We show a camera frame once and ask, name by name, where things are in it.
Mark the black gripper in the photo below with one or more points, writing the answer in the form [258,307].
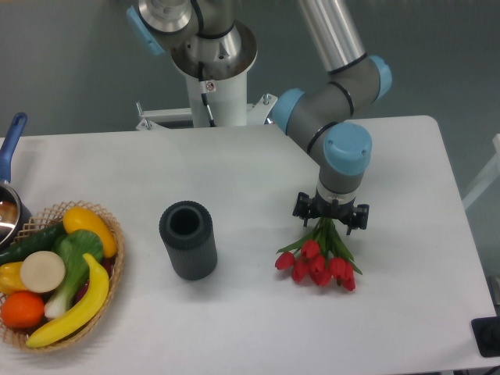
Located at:
[332,205]

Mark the red tulip bouquet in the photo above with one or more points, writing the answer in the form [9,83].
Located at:
[320,255]

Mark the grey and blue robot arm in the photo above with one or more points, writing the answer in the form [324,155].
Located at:
[318,123]

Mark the dark grey ribbed vase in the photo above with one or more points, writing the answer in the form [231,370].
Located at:
[186,230]

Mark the black device at table edge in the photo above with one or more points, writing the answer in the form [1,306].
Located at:
[486,333]

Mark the dark red fruit toy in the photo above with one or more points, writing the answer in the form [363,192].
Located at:
[108,266]

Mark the yellow plastic banana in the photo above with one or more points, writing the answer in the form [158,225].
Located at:
[80,314]

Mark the green bok choy toy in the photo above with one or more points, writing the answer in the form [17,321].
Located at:
[71,250]

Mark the woven wicker basket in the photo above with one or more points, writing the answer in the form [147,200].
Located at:
[45,218]

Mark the green cucumber toy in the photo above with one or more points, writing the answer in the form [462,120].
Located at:
[42,240]

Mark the beige round disc toy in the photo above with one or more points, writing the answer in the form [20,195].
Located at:
[42,271]

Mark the orange plastic fruit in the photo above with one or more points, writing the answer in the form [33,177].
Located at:
[22,310]

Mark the yellow bell pepper toy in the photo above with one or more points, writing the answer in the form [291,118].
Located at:
[10,280]

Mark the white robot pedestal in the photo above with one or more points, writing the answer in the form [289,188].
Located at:
[215,72]

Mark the white frame at right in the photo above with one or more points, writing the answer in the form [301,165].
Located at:
[484,179]

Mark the blue handled saucepan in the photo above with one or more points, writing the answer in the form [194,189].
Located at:
[14,214]

